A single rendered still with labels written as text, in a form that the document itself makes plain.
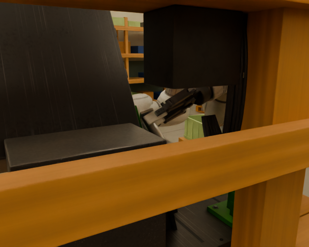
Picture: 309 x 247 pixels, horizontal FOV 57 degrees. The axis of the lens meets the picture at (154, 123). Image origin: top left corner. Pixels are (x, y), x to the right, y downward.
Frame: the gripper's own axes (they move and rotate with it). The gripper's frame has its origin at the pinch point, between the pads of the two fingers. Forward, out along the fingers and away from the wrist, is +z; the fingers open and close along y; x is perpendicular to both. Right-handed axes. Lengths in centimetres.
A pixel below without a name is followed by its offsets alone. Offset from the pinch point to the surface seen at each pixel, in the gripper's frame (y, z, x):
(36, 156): 21.5, 33.0, 3.1
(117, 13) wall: -389, -297, -428
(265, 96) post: 26.5, -10.0, 18.6
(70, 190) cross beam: 36, 32, 16
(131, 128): 9.9, 11.1, 2.9
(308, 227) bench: -16, -25, 52
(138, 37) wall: -443, -331, -384
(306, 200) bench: -27, -40, 49
